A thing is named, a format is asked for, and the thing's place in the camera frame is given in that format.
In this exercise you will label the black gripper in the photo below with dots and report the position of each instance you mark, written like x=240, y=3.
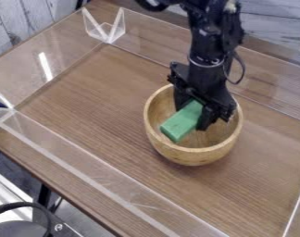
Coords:
x=202, y=82

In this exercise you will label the green rectangular block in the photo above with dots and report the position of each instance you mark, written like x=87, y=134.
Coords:
x=182, y=123

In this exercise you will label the brown wooden bowl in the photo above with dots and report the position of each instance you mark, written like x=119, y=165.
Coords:
x=202, y=147

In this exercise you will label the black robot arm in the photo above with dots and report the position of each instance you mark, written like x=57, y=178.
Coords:
x=215, y=22

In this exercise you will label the black table leg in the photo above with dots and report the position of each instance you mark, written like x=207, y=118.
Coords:
x=45, y=195

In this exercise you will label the clear acrylic tray wall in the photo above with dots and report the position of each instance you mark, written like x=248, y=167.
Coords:
x=75, y=86

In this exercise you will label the grey metal base plate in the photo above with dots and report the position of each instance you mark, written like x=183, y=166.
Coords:
x=52, y=228

